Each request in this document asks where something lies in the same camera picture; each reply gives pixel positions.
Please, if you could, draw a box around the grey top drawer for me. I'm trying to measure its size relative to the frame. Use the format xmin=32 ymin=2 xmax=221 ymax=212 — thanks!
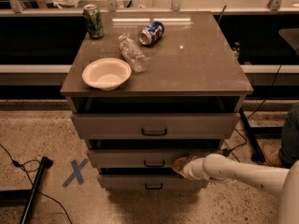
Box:
xmin=71 ymin=113 xmax=239 ymax=140

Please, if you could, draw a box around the black stand leg left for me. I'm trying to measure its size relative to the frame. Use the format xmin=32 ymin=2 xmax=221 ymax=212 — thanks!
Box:
xmin=0 ymin=157 xmax=53 ymax=224

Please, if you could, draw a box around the white paper bowl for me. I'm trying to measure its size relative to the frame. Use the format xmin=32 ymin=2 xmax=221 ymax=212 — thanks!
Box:
xmin=82 ymin=58 xmax=132 ymax=91

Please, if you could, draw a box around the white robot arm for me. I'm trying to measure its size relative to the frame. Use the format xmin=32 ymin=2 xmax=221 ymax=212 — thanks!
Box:
xmin=172 ymin=154 xmax=299 ymax=224

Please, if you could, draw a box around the clear plastic water bottle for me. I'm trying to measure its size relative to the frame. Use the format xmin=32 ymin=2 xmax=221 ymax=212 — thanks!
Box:
xmin=119 ymin=35 xmax=148 ymax=73

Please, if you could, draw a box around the blue soda can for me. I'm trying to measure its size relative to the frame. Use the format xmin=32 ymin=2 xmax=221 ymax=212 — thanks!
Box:
xmin=138 ymin=21 xmax=164 ymax=46

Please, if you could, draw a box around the green soda can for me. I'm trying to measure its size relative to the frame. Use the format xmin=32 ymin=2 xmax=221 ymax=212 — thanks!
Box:
xmin=83 ymin=4 xmax=104 ymax=39

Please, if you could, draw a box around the blue tape cross mark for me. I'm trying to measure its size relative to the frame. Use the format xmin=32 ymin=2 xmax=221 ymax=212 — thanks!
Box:
xmin=63 ymin=159 xmax=89 ymax=188

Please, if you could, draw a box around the person leg in jeans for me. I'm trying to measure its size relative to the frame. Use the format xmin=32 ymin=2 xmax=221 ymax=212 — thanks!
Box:
xmin=278 ymin=104 xmax=299 ymax=168

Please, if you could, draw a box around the grey drawer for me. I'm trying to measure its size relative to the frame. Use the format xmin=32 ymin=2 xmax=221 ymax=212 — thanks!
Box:
xmin=87 ymin=148 xmax=222 ymax=168
xmin=71 ymin=113 xmax=239 ymax=140
xmin=98 ymin=175 xmax=207 ymax=190

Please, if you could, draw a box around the black stand leg right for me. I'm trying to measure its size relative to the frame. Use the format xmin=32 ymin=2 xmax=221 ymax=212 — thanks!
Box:
xmin=239 ymin=108 xmax=265 ymax=162

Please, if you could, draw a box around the tan shoe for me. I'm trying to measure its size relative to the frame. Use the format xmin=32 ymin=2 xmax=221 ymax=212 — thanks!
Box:
xmin=262 ymin=145 xmax=284 ymax=168

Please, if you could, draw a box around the black power adapter with cable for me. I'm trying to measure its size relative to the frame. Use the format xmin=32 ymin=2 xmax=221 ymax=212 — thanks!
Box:
xmin=221 ymin=63 xmax=284 ymax=163

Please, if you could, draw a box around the black stand leg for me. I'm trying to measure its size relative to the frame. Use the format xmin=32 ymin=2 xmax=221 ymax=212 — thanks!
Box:
xmin=0 ymin=157 xmax=53 ymax=224
xmin=239 ymin=108 xmax=265 ymax=162

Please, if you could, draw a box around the grey bottom drawer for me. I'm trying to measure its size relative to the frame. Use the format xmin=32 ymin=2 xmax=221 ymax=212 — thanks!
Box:
xmin=98 ymin=175 xmax=207 ymax=190

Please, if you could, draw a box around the grey drawer cabinet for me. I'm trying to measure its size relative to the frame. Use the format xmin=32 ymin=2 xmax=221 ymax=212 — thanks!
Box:
xmin=60 ymin=10 xmax=254 ymax=191

